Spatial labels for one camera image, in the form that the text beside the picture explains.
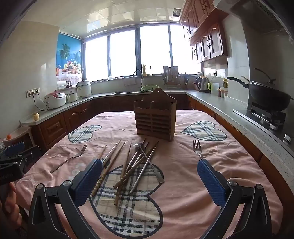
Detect grey kitchen countertop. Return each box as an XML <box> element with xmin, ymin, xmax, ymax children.
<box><xmin>20</xmin><ymin>88</ymin><xmax>294</xmax><ymax>161</ymax></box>

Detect wooden cutting board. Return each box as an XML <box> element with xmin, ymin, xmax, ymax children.
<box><xmin>163</xmin><ymin>65</ymin><xmax>179</xmax><ymax>80</ymax></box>

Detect black wok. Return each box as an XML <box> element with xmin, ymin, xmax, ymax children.
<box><xmin>227</xmin><ymin>76</ymin><xmax>294</xmax><ymax>112</ymax></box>

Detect white red rice cooker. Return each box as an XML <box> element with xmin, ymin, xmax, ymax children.
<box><xmin>44</xmin><ymin>91</ymin><xmax>67</xmax><ymax>108</ymax></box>

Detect range hood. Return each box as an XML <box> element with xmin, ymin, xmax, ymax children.
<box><xmin>212</xmin><ymin>0</ymin><xmax>294</xmax><ymax>37</ymax></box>

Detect metal fork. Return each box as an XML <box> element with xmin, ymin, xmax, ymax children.
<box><xmin>192</xmin><ymin>140</ymin><xmax>204</xmax><ymax>160</ymax></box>
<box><xmin>50</xmin><ymin>144</ymin><xmax>88</xmax><ymax>173</ymax></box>

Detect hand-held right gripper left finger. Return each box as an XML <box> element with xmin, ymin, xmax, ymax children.
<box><xmin>28</xmin><ymin>158</ymin><xmax>103</xmax><ymax>239</ymax></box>

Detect pile of chopsticks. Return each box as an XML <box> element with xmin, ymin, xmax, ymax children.
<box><xmin>90</xmin><ymin>137</ymin><xmax>159</xmax><ymax>206</ymax></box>

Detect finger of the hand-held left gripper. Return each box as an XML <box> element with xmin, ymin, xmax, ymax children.
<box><xmin>14</xmin><ymin>146</ymin><xmax>42</xmax><ymax>173</ymax></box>
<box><xmin>5</xmin><ymin>142</ymin><xmax>25</xmax><ymax>158</ymax></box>

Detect steel electric kettle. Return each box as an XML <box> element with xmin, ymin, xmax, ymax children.
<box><xmin>196</xmin><ymin>75</ymin><xmax>210</xmax><ymax>93</ymax></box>

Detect blue tropical wall poster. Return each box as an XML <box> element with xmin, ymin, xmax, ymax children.
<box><xmin>56</xmin><ymin>32</ymin><xmax>83</xmax><ymax>81</ymax></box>

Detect chrome faucet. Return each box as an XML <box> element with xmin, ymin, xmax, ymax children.
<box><xmin>133</xmin><ymin>69</ymin><xmax>145</xmax><ymax>91</ymax></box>

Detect small side stool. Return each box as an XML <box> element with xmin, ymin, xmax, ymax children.
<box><xmin>5</xmin><ymin>126</ymin><xmax>33</xmax><ymax>150</ymax></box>

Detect wooden wall cabinets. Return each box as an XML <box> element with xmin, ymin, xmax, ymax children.
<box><xmin>179</xmin><ymin>0</ymin><xmax>229</xmax><ymax>63</ymax></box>

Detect person's left hand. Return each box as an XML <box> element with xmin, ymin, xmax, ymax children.
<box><xmin>0</xmin><ymin>181</ymin><xmax>23</xmax><ymax>231</ymax></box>

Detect wooden utensil holder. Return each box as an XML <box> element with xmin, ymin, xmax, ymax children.
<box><xmin>134</xmin><ymin>88</ymin><xmax>177</xmax><ymax>142</ymax></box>

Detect kitchen window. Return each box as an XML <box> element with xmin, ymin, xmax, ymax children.
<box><xmin>83</xmin><ymin>24</ymin><xmax>202</xmax><ymax>83</ymax></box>

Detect white pitcher green handle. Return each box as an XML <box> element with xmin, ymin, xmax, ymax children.
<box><xmin>207</xmin><ymin>81</ymin><xmax>220</xmax><ymax>96</ymax></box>

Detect large white cooker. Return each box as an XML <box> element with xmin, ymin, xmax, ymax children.
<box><xmin>76</xmin><ymin>80</ymin><xmax>92</xmax><ymax>99</ymax></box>

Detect wok lid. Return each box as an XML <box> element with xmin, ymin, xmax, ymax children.
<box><xmin>249</xmin><ymin>68</ymin><xmax>294</xmax><ymax>93</ymax></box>

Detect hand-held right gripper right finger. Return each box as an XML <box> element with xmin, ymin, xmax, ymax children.
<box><xmin>197</xmin><ymin>158</ymin><xmax>273</xmax><ymax>239</ymax></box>

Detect gas stove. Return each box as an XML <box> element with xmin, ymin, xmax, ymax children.
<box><xmin>233</xmin><ymin>102</ymin><xmax>294</xmax><ymax>145</ymax></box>

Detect metal spoon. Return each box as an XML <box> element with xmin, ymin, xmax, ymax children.
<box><xmin>133</xmin><ymin>142</ymin><xmax>165</xmax><ymax>183</ymax></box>

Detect wooden base cabinets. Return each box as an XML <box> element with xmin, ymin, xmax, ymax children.
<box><xmin>31</xmin><ymin>93</ymin><xmax>294</xmax><ymax>239</ymax></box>

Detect metal dish rack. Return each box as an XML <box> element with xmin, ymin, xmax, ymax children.
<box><xmin>164</xmin><ymin>74</ymin><xmax>182</xmax><ymax>89</ymax></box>

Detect green colander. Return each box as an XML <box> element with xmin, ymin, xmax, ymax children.
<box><xmin>141</xmin><ymin>84</ymin><xmax>159</xmax><ymax>92</ymax></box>

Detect black power cable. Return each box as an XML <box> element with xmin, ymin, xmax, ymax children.
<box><xmin>32</xmin><ymin>93</ymin><xmax>50</xmax><ymax>110</ymax></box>

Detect pink plaid-heart blanket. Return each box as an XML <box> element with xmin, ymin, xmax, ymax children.
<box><xmin>15</xmin><ymin>110</ymin><xmax>284</xmax><ymax>239</ymax></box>

